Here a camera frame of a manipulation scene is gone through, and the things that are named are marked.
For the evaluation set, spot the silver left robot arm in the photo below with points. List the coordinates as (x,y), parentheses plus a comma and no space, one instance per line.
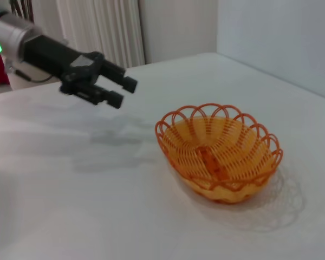
(8,35)

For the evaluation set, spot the white pleated curtain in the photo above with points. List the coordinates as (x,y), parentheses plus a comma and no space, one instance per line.
(103,27)

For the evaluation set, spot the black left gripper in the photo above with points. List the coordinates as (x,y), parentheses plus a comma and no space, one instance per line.
(51,57)

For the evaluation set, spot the orange plastic woven basket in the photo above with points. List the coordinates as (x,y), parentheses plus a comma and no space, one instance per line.
(227,195)

